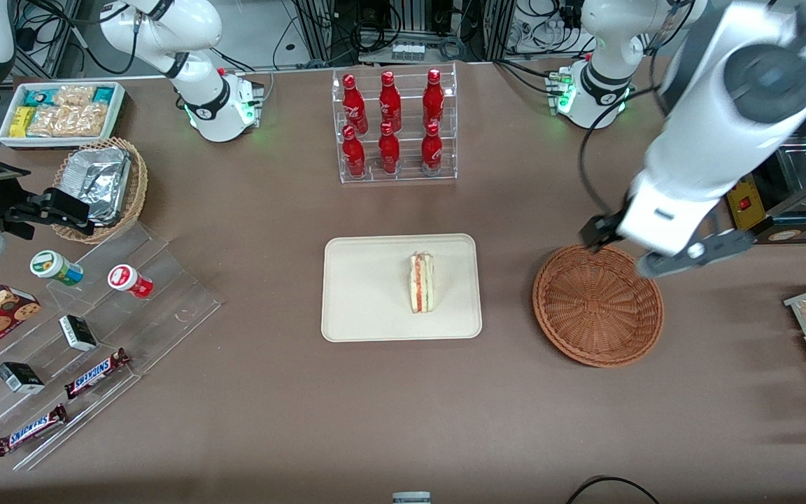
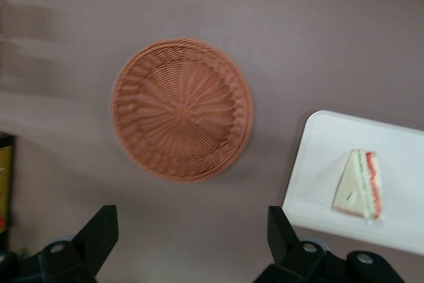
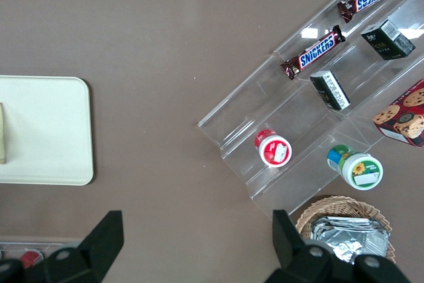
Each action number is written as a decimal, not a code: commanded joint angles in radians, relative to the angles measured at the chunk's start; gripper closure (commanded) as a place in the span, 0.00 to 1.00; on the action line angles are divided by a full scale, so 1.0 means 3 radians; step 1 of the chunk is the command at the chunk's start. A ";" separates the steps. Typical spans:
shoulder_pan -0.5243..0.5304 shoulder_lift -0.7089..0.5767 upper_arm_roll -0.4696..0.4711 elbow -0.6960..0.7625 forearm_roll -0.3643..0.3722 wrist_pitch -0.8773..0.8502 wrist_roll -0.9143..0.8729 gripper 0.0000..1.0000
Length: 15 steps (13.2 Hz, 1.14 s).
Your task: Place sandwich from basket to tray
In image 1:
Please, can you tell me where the red lid cup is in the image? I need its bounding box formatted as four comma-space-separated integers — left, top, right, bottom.
108, 264, 154, 300

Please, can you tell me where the black food warmer machine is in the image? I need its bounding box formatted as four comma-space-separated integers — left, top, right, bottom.
725, 126, 806, 246

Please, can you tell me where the large clear cracker bag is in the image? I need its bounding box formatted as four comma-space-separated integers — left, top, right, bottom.
29, 104, 108, 137

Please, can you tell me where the clear acrylic stepped stand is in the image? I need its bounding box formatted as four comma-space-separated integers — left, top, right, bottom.
0, 220, 222, 471

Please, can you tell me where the white snack bin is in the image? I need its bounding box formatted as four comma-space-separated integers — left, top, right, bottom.
0, 80, 126, 150

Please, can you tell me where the green lid cup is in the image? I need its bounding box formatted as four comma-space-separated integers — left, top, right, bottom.
30, 250, 85, 286

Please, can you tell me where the cream rectangular tray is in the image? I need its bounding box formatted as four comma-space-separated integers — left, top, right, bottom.
321, 233, 483, 343

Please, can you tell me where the small black box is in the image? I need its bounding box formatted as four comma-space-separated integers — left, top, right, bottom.
59, 315, 98, 352
0, 362, 45, 394

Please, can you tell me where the silver foil container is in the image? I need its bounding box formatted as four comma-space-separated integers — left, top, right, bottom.
59, 147, 132, 226

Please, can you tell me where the black table cable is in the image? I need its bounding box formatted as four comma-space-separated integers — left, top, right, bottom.
565, 476, 661, 504

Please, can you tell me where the light wicker basket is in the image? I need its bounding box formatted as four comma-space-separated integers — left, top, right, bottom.
51, 136, 148, 244

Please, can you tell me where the triangle sandwich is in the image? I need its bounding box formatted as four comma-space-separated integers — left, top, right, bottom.
409, 252, 436, 314

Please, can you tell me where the small clear cracker bag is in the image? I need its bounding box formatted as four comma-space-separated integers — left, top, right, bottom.
53, 85, 96, 106

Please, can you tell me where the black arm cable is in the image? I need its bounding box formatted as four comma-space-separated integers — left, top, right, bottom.
578, 84, 659, 219

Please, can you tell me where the red drink bottle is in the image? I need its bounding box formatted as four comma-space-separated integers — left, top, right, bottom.
379, 71, 402, 132
342, 74, 369, 134
420, 121, 444, 173
423, 69, 445, 127
342, 126, 367, 178
378, 122, 401, 174

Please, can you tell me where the round brown wicker basket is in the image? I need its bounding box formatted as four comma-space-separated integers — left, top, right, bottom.
532, 242, 665, 368

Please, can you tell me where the Snickers bar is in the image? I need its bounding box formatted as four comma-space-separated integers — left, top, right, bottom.
0, 404, 69, 457
64, 348, 131, 400

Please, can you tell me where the clear acrylic bottle rack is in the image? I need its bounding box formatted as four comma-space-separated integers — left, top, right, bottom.
332, 62, 458, 184

